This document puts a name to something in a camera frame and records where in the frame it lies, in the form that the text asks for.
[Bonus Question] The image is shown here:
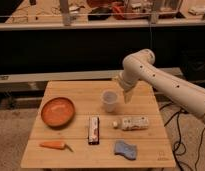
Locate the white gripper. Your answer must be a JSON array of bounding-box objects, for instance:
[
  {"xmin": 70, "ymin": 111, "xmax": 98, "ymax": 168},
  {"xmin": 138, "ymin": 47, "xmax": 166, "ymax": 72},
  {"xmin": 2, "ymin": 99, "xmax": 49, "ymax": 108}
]
[{"xmin": 117, "ymin": 71, "xmax": 138, "ymax": 103}]

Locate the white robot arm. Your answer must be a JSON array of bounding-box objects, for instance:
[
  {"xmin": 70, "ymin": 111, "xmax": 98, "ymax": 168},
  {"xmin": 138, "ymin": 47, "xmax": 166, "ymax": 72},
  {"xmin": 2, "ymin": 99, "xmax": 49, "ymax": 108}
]
[{"xmin": 116, "ymin": 49, "xmax": 205, "ymax": 124}]

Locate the white plastic bottle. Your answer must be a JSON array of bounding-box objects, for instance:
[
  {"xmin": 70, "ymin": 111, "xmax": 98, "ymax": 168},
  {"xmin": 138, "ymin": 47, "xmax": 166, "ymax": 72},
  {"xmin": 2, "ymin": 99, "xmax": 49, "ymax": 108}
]
[{"xmin": 112, "ymin": 116, "xmax": 149, "ymax": 131}]

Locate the blue sponge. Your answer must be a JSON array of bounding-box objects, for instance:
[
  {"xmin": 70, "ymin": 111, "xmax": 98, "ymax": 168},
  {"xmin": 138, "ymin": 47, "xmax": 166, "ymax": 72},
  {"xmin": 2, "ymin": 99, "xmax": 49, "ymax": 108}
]
[{"xmin": 114, "ymin": 140, "xmax": 137, "ymax": 160}]

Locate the wooden table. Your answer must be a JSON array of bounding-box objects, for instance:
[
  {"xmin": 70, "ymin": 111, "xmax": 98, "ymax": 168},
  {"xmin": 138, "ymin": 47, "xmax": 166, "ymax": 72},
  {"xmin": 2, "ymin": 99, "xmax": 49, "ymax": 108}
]
[{"xmin": 21, "ymin": 81, "xmax": 175, "ymax": 169}]

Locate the orange bowl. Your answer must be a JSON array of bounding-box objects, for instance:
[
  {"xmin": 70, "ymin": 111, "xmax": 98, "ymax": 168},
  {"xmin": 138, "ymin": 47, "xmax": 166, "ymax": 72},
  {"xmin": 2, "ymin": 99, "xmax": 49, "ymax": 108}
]
[{"xmin": 41, "ymin": 97, "xmax": 75, "ymax": 127}]

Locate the black object on shelf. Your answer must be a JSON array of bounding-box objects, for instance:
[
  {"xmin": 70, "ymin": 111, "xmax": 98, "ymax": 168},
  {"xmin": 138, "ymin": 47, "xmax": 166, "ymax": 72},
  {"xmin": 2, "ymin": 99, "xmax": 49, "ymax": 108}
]
[{"xmin": 88, "ymin": 7, "xmax": 112, "ymax": 21}]

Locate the orange tool on shelf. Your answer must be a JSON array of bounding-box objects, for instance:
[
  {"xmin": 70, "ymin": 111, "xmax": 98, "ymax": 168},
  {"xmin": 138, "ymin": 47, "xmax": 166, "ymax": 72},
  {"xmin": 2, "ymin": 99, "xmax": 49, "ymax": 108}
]
[{"xmin": 112, "ymin": 2, "xmax": 125, "ymax": 20}]

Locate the orange carrot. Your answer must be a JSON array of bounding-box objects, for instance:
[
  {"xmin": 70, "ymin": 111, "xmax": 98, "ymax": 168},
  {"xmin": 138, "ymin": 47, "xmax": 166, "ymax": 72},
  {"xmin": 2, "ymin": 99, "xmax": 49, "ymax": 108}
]
[{"xmin": 40, "ymin": 141, "xmax": 72, "ymax": 151}]

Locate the black cable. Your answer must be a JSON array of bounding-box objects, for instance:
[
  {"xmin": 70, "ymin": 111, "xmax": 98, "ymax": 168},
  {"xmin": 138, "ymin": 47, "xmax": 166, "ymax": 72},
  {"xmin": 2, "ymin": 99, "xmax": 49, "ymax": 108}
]
[{"xmin": 159, "ymin": 102, "xmax": 205, "ymax": 171}]

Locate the metal shelf post right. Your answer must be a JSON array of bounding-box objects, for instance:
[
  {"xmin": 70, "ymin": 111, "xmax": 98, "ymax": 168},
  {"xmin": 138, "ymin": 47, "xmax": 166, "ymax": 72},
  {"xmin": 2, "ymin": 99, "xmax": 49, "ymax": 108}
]
[{"xmin": 150, "ymin": 0, "xmax": 163, "ymax": 24}]

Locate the metal shelf post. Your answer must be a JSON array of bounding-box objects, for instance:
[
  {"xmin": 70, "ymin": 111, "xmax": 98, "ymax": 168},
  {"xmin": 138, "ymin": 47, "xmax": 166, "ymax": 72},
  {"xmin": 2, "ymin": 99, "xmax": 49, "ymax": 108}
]
[
  {"xmin": 150, "ymin": 0, "xmax": 163, "ymax": 24},
  {"xmin": 59, "ymin": 0, "xmax": 71, "ymax": 26}
]

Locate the metal shelf post left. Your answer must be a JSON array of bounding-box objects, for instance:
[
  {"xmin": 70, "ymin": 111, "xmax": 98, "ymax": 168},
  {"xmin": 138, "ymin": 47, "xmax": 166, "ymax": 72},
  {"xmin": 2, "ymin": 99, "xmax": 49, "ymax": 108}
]
[{"xmin": 59, "ymin": 0, "xmax": 71, "ymax": 26}]

